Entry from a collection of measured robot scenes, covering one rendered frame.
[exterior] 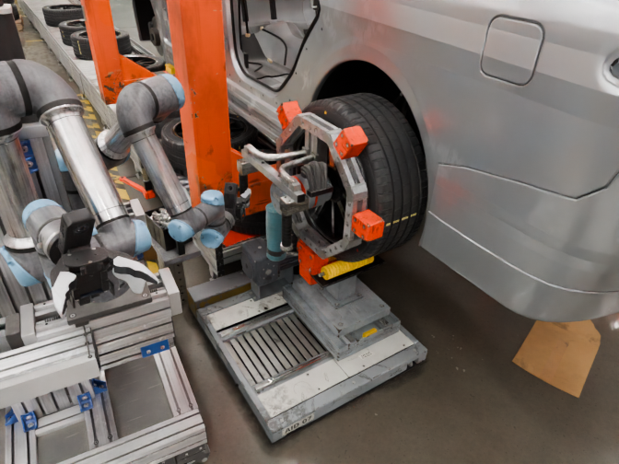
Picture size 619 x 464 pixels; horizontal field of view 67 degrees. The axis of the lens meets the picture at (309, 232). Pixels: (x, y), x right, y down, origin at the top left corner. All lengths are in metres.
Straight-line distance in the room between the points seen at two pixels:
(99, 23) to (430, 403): 3.18
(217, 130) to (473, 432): 1.64
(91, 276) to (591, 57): 1.13
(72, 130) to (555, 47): 1.12
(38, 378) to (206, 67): 1.22
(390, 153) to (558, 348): 1.46
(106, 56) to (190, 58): 1.98
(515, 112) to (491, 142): 0.11
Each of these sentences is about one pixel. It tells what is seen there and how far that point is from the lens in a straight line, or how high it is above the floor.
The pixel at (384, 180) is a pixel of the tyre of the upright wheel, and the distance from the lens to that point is 1.63.
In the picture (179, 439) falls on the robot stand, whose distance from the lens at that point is 1.82.
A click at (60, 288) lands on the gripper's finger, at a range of 0.81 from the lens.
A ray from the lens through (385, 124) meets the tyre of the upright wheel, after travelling 1.72.
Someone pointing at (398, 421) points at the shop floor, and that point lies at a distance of 2.14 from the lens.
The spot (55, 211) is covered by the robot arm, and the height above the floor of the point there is 1.25.
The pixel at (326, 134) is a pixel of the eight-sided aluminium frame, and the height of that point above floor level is 1.11.
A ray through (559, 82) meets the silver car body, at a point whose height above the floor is 1.43.
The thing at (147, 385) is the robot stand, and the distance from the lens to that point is 2.01.
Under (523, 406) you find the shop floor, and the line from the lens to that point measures 2.37.
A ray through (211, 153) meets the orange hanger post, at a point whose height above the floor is 0.88.
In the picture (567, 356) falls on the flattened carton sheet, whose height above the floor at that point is 0.01.
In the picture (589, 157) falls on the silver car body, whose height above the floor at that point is 1.28.
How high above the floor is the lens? 1.73
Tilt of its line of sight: 34 degrees down
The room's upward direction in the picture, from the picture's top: 2 degrees clockwise
